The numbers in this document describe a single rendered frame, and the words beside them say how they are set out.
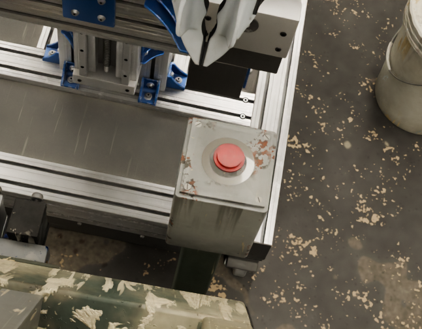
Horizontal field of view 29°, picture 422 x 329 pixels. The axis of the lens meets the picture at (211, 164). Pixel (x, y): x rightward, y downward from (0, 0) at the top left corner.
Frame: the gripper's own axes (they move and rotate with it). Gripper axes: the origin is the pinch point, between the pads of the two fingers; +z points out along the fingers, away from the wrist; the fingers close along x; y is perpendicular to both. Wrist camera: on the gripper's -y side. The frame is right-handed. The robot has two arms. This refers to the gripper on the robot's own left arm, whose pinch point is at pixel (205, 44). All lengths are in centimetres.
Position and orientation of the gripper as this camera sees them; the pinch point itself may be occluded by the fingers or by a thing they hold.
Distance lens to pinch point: 61.0
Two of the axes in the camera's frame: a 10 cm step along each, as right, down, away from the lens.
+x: 9.7, 2.2, 0.1
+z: -1.9, 8.0, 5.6
